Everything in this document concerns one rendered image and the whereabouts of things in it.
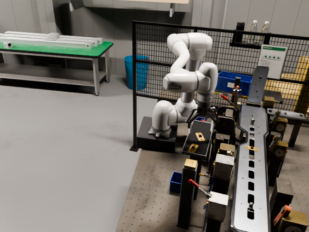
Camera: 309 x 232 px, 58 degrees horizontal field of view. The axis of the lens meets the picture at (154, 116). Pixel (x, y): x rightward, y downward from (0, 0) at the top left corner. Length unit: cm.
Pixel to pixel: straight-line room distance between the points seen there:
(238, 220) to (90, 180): 198
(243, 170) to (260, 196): 21
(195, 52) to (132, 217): 117
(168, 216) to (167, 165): 49
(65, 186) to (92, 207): 43
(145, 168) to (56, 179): 134
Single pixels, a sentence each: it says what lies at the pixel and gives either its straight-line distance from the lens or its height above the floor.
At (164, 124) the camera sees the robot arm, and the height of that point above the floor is 92.
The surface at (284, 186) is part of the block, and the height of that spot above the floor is 103.
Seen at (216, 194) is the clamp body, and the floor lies 106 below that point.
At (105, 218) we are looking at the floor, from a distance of 276.
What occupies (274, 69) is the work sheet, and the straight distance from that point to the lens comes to 282.
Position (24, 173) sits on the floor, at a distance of 343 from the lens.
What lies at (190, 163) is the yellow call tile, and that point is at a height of 116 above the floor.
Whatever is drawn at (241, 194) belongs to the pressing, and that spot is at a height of 100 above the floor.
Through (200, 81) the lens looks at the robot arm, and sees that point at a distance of 147.
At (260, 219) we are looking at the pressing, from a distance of 153.
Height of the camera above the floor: 209
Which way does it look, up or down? 29 degrees down
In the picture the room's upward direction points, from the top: 2 degrees clockwise
